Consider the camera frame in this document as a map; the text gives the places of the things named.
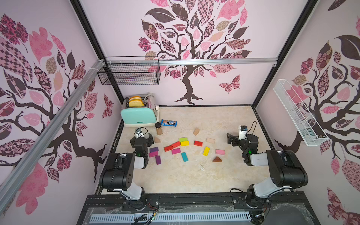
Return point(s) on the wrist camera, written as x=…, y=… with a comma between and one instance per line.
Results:
x=138, y=133
x=243, y=130

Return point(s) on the red block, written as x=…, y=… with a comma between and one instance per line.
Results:
x=176, y=145
x=168, y=148
x=198, y=143

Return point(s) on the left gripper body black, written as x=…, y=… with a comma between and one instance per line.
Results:
x=141, y=140

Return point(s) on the blue candy bag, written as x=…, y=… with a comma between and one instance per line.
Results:
x=169, y=123

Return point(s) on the purple rectangular block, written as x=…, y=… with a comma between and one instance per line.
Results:
x=155, y=149

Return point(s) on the magenta block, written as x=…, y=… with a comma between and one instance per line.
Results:
x=176, y=151
x=153, y=154

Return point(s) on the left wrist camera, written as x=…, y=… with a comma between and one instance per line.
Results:
x=138, y=133

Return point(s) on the beige rectangular block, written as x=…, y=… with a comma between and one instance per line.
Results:
x=210, y=140

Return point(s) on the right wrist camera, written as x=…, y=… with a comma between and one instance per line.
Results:
x=243, y=130

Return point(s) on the purple triangle block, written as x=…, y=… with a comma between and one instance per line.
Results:
x=158, y=160

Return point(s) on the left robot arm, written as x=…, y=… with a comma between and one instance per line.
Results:
x=118, y=173

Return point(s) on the yellow block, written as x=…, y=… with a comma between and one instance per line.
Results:
x=185, y=143
x=206, y=151

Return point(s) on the pink flat block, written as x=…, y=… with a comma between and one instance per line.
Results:
x=220, y=152

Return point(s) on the black wire basket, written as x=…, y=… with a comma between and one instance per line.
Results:
x=130, y=70

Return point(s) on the teal rectangular block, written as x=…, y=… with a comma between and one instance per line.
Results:
x=184, y=157

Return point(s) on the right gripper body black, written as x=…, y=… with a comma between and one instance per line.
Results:
x=236, y=138

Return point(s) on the natural wood triangle block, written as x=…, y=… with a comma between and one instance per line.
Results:
x=157, y=140

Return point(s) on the yellow toast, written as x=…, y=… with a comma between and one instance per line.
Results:
x=135, y=98
x=136, y=103

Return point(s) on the yellow toast back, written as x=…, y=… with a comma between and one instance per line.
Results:
x=135, y=98

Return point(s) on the white slotted cable duct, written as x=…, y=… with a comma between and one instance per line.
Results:
x=168, y=218

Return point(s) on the lime green block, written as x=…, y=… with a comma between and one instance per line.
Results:
x=184, y=139

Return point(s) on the brown triangle block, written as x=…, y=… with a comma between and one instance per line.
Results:
x=217, y=159

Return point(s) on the white wire shelf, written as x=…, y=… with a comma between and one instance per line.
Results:
x=293, y=99

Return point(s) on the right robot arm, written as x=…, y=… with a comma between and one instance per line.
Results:
x=286, y=171

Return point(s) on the yellow toast front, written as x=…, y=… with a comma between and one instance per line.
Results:
x=136, y=103

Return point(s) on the mint green toaster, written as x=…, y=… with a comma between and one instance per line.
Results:
x=141, y=116

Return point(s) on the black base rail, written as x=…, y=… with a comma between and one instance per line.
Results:
x=283, y=208

